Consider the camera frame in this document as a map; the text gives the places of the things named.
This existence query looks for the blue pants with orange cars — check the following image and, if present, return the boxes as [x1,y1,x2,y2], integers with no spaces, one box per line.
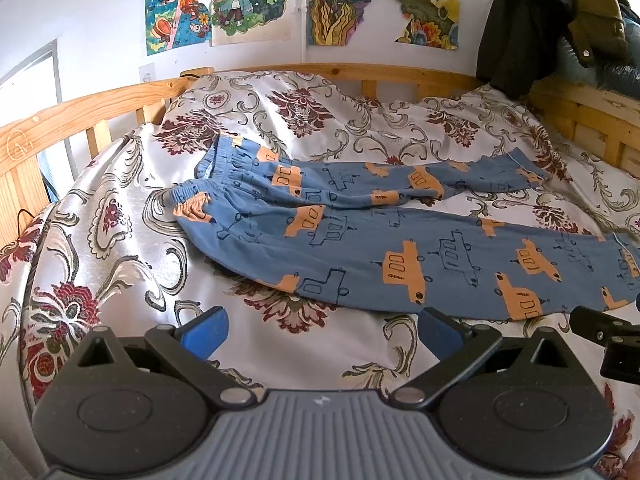
[171,134,639,321]

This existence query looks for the floral white bedspread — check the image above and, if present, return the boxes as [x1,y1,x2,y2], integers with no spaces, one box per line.
[1,70,639,479]

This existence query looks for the dark clothes pile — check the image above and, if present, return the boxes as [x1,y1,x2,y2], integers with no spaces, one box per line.
[476,0,639,99]

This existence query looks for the anime girl poster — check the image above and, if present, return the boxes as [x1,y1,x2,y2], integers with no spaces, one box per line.
[145,0,212,55]

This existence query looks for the wooden bed frame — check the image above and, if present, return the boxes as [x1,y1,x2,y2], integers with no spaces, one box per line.
[1,63,639,245]

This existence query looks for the white window frame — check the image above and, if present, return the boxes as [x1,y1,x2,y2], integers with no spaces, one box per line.
[1,40,78,192]

